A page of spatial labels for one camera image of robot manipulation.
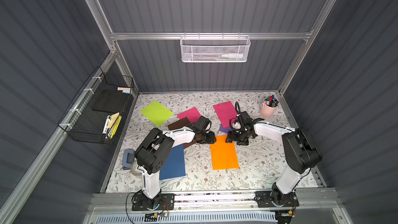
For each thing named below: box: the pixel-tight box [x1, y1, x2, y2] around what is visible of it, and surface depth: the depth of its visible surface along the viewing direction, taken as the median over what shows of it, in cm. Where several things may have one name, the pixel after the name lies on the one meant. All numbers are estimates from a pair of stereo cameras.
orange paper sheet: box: [209, 135, 240, 171], surface depth 91 cm
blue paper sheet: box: [159, 144, 187, 181], surface depth 87 cm
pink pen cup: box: [260, 94, 280, 118], surface depth 101 cm
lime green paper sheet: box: [139, 100, 175, 128], surface depth 112 cm
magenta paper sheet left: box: [177, 106, 202, 123], surface depth 110 cm
